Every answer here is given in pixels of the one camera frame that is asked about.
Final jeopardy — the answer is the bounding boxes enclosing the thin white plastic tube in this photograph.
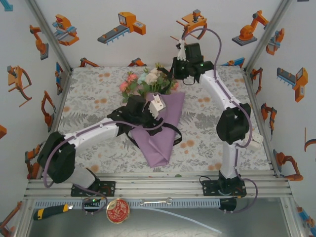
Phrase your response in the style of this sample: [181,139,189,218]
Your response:
[142,206,223,234]

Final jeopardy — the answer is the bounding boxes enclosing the pink artificial rose stem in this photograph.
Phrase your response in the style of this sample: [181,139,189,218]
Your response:
[119,71,140,104]

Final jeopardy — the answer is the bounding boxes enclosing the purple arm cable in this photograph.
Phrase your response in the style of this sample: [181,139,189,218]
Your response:
[182,28,259,214]
[43,118,165,215]

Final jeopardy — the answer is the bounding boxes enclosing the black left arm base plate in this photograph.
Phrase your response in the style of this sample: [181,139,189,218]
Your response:
[71,181,117,198]

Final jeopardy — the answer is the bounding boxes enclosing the grey slotted cable duct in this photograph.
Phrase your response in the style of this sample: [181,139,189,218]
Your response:
[34,199,220,208]

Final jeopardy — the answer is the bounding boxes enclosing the pink and purple wrapping paper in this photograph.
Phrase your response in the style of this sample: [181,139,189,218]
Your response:
[129,90,186,168]

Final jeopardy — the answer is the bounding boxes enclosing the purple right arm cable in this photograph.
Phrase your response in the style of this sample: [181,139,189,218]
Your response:
[182,28,259,214]

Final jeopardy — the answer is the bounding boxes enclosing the bouquet of artificial roses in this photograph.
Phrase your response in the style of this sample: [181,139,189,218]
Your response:
[154,63,180,96]

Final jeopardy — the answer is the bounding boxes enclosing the aluminium frame post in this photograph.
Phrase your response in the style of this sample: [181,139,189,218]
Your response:
[24,0,74,75]
[243,0,293,72]

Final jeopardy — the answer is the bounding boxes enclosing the cream artificial flower stem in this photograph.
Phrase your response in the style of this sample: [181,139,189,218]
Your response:
[144,68,163,96]

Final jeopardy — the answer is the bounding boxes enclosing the round red gold tin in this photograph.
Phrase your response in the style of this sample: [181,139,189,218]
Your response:
[106,198,131,225]

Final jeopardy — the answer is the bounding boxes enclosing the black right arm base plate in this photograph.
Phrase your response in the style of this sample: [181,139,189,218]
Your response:
[201,180,247,198]

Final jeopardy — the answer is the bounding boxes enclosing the black ribbon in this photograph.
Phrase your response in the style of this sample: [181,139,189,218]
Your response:
[122,64,183,149]

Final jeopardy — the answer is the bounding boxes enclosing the white square alarm clock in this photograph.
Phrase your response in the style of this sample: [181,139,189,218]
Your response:
[247,133,264,151]

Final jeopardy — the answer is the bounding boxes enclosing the white cable bracket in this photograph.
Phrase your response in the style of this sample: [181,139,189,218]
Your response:
[175,38,187,62]
[148,93,166,118]

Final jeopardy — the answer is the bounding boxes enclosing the yellow and black utility knife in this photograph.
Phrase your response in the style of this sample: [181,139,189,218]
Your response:
[33,203,74,221]

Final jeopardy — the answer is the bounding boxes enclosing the silver open-ended wrench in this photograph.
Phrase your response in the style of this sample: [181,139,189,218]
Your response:
[139,197,173,206]

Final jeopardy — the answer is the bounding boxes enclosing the aluminium side rail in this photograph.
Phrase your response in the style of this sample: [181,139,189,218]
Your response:
[37,69,74,180]
[243,70,281,177]

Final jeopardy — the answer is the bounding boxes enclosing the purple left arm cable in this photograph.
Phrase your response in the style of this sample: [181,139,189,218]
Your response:
[43,118,165,215]

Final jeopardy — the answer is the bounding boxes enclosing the white left cable bracket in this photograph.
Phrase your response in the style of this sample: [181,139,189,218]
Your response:
[148,93,166,118]

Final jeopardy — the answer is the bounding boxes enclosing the white right cable bracket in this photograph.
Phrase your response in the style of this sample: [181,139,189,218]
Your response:
[175,38,187,62]

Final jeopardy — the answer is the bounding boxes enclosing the floral tablecloth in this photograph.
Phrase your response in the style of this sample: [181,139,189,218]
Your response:
[46,65,275,175]

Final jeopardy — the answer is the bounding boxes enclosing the black control box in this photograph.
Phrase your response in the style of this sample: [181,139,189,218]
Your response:
[81,197,104,215]
[218,198,237,213]

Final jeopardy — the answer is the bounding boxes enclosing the pale blue artificial flower stem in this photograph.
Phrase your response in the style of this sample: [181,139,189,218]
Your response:
[137,73,150,97]

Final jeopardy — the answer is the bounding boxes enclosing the aluminium frame rail bed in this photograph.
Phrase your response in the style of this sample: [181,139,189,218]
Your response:
[23,172,296,199]

